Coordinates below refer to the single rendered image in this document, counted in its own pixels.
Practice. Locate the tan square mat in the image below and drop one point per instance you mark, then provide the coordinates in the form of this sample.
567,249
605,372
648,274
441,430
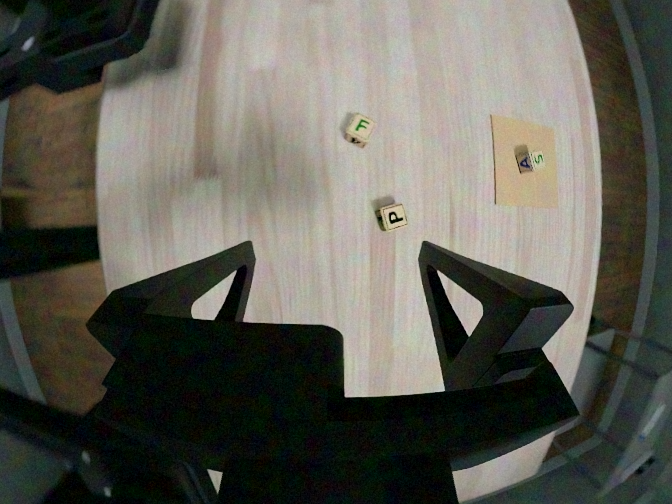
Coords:
510,136

